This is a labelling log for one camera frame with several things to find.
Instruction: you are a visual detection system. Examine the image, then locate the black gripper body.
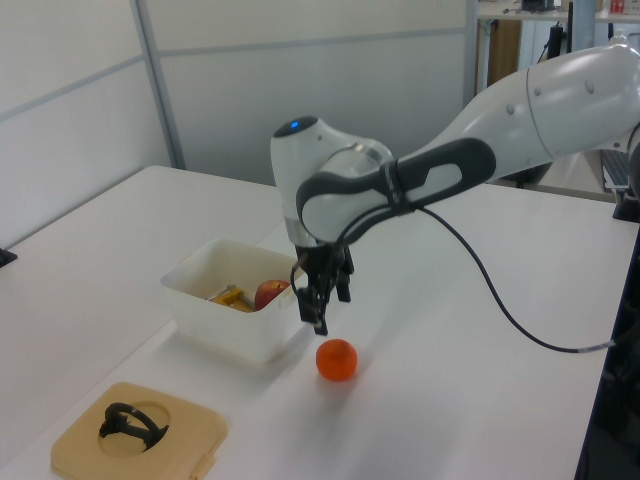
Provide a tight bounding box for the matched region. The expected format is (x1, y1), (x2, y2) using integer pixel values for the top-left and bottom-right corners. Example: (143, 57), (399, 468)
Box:
(293, 241), (356, 292)

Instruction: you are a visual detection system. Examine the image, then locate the red apple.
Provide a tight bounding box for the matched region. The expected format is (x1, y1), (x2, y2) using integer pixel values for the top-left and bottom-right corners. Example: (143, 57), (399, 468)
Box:
(254, 279), (292, 312)

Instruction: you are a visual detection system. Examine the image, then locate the orange fruit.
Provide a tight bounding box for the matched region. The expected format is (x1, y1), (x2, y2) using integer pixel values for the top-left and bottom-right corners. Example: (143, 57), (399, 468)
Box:
(315, 337), (359, 383)

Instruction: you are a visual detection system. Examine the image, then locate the white plastic container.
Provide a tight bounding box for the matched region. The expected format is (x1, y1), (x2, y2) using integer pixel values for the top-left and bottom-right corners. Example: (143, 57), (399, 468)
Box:
(159, 237), (308, 365)

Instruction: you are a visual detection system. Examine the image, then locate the beige container lid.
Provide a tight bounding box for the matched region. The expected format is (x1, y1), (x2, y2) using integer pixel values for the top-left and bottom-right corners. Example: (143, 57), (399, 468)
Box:
(49, 381), (230, 480)

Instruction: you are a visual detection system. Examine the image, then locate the wooden cabinet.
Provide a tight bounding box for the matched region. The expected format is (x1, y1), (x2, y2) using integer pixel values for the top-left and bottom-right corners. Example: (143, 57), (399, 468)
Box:
(486, 19), (522, 87)

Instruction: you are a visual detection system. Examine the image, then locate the background desk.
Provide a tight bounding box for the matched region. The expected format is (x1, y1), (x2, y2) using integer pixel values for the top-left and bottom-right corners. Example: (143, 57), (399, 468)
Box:
(475, 0), (640, 26)

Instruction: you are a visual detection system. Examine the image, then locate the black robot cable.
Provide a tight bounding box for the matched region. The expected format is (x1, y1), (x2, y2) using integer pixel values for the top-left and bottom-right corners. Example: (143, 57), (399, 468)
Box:
(290, 199), (632, 354)

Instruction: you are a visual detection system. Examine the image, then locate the white partition with grey frame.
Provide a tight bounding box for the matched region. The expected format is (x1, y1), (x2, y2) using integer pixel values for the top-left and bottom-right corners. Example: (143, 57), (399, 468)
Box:
(0, 0), (482, 251)

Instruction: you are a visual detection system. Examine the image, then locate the black lid handle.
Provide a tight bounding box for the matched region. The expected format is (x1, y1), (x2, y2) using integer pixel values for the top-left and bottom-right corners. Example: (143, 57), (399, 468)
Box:
(97, 401), (170, 453)

